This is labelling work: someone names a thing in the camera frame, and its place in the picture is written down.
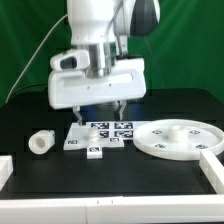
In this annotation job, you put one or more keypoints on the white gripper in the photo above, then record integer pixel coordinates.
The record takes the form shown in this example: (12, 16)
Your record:
(67, 89)

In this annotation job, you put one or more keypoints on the white cross-shaped table base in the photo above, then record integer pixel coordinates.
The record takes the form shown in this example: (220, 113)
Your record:
(89, 139)

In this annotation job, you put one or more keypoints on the white round table top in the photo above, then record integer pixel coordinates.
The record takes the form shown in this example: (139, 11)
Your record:
(178, 139)

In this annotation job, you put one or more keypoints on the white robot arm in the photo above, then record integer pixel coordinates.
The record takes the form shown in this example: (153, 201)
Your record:
(95, 70)

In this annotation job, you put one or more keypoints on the white marker sheet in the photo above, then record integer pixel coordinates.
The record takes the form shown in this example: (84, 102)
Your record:
(107, 129)

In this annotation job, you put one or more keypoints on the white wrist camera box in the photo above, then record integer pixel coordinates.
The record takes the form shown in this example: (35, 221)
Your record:
(71, 59)

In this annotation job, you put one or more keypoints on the white U-shaped border frame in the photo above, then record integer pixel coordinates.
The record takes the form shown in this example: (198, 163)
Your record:
(125, 210)

